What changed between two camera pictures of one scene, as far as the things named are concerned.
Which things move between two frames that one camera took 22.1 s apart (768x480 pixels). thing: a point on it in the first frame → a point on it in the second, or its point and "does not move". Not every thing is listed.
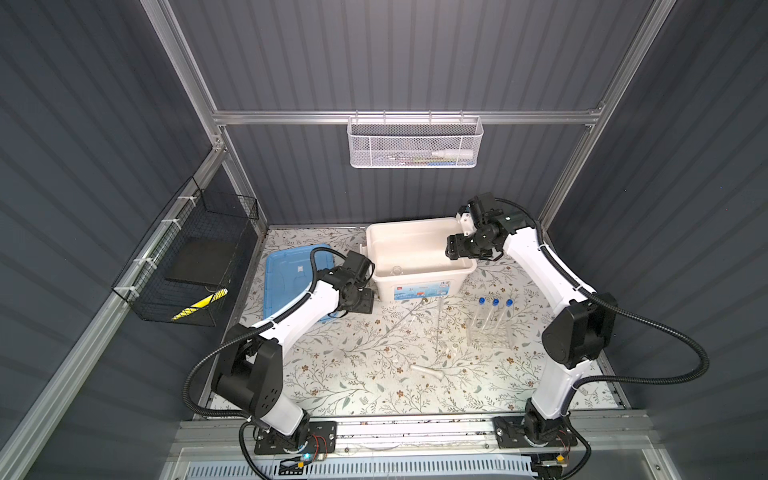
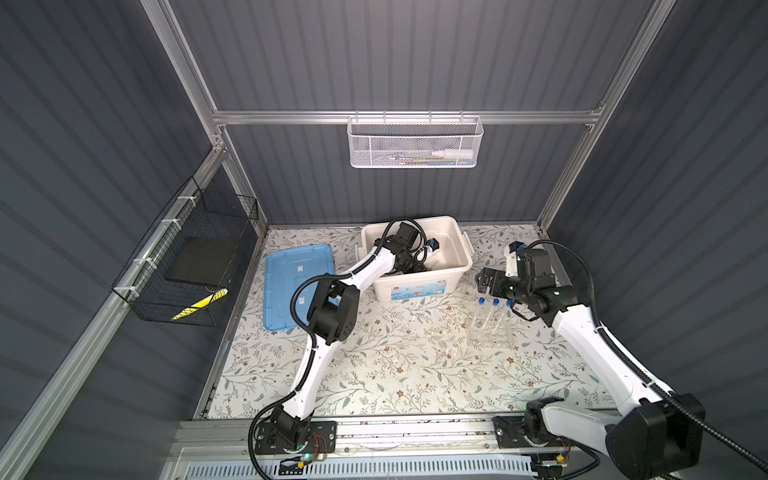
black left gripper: [367, 301] → [419, 268]
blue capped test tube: [471, 335] does not move
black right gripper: [455, 248] → [497, 276]
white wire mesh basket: [415, 142] does not move
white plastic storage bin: [410, 262] does not move
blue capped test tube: [509, 321] does not move
